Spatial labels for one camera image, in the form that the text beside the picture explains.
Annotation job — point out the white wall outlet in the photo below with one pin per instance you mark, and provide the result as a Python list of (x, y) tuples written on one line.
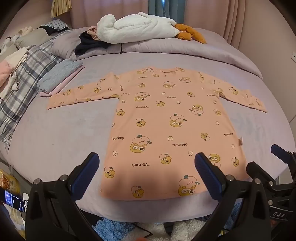
[(294, 56)]

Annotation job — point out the blue curtain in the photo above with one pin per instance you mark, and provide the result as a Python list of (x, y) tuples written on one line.
[(159, 8)]

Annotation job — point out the white fluffy blanket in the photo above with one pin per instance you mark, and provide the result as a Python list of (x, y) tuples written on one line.
[(138, 27)]

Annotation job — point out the striped pillow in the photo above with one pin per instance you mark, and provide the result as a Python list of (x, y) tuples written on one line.
[(56, 24)]

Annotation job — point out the small white plush toy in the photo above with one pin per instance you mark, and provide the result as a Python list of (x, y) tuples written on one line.
[(8, 44)]

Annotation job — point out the folded grey garment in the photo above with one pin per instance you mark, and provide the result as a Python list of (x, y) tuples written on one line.
[(57, 74)]

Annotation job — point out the dark navy garment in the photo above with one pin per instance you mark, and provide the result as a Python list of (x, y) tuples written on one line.
[(87, 45)]

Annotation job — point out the beige pleated lampshade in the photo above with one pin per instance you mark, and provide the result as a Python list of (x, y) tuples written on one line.
[(60, 8)]

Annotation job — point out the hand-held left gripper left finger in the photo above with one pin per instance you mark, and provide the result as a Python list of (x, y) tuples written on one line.
[(85, 176)]

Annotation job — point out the grey pillow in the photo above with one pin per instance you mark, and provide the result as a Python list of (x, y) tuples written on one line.
[(30, 39)]

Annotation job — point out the white fluffy rug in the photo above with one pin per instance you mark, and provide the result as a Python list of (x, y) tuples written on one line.
[(175, 230)]

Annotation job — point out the folded pink garment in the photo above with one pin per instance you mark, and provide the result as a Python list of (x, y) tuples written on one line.
[(67, 81)]

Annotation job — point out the lavender bed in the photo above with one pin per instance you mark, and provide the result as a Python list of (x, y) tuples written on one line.
[(69, 132)]

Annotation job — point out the black smartphone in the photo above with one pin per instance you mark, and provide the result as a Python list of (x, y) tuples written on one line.
[(12, 199)]

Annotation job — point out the peach printed long-sleeve shirt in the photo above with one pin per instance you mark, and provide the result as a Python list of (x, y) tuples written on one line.
[(161, 120)]

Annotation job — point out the grey plaid blanket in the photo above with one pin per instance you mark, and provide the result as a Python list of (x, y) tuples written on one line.
[(23, 81)]

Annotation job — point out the yellow snack packet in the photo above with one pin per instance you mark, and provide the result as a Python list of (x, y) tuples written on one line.
[(8, 180)]

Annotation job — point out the cream garment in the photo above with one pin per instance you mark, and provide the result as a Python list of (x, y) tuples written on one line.
[(13, 62)]

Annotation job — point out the lavender duvet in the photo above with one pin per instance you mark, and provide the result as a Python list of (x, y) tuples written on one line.
[(185, 52)]

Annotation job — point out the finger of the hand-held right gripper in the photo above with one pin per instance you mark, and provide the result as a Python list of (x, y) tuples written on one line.
[(256, 170), (278, 150)]

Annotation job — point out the pink curtain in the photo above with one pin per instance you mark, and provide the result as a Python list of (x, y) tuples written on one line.
[(215, 16)]

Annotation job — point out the crumpled pink garment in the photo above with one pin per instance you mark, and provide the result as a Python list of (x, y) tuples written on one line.
[(91, 32)]

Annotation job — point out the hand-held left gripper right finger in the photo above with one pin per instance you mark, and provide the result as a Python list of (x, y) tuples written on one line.
[(207, 176)]

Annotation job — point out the blue fluffy rug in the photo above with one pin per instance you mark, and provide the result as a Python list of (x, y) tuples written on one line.
[(111, 229)]

